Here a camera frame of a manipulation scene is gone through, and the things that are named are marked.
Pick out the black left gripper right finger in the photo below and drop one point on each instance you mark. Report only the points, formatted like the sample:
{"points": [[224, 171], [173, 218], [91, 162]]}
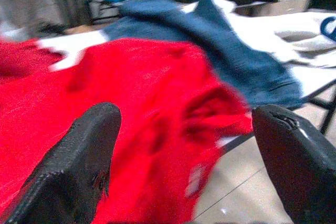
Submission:
{"points": [[296, 171]]}

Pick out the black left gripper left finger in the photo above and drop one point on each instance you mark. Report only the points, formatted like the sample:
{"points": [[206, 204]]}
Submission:
{"points": [[73, 161]]}

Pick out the red shirt with white print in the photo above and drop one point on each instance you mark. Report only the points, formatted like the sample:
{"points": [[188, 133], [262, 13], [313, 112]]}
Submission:
{"points": [[144, 82]]}

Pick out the white shirt with blue print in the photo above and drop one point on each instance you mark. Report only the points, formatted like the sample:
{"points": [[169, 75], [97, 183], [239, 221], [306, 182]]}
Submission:
{"points": [[302, 37]]}

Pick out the blue denim jeans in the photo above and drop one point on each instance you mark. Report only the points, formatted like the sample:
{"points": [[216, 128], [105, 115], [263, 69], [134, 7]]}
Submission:
{"points": [[210, 37]]}

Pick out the silver metal box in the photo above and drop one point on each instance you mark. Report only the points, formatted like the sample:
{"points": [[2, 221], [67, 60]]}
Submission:
{"points": [[273, 7]]}

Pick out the black folding table leg frame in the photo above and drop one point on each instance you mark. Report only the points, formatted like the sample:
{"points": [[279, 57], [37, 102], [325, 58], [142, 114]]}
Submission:
{"points": [[326, 119]]}

